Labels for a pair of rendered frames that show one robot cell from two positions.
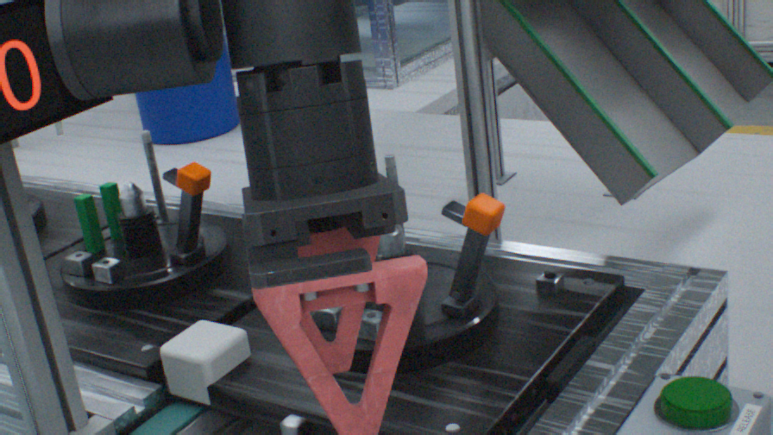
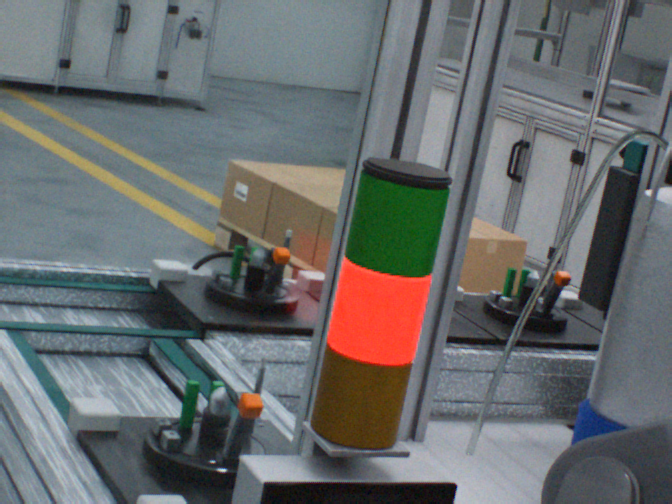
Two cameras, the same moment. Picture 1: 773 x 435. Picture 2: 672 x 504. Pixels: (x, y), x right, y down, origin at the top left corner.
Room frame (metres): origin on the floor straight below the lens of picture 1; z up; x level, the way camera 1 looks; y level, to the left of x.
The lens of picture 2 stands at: (-0.15, -0.11, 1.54)
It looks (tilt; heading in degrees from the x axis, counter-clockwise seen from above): 13 degrees down; 26
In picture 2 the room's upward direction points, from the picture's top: 11 degrees clockwise
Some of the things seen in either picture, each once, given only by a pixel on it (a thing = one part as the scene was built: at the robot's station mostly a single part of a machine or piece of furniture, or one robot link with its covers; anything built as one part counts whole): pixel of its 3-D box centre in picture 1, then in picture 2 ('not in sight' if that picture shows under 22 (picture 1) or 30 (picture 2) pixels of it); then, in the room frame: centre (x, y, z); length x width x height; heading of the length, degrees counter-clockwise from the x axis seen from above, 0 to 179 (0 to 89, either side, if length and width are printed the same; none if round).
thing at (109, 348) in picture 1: (137, 225); not in sight; (0.80, 0.20, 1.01); 0.24 x 0.24 x 0.13; 53
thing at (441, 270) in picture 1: (399, 309); not in sight; (0.64, -0.01, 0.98); 0.14 x 0.14 x 0.02
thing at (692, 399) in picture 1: (695, 406); not in sight; (0.50, -0.17, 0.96); 0.04 x 0.04 x 0.02
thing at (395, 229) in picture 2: not in sight; (397, 221); (0.56, 0.20, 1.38); 0.05 x 0.05 x 0.05
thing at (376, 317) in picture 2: not in sight; (378, 308); (0.56, 0.20, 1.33); 0.05 x 0.05 x 0.05
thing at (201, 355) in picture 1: (207, 362); not in sight; (0.63, 0.13, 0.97); 0.05 x 0.05 x 0.04; 53
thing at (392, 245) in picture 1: (388, 235); not in sight; (0.64, -0.01, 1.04); 0.02 x 0.02 x 0.03
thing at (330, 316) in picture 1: (331, 314); not in sight; (0.62, 0.04, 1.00); 0.02 x 0.01 x 0.02; 53
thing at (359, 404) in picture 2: not in sight; (361, 392); (0.56, 0.20, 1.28); 0.05 x 0.05 x 0.05
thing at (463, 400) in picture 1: (402, 333); not in sight; (0.64, -0.01, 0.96); 0.24 x 0.24 x 0.02; 53
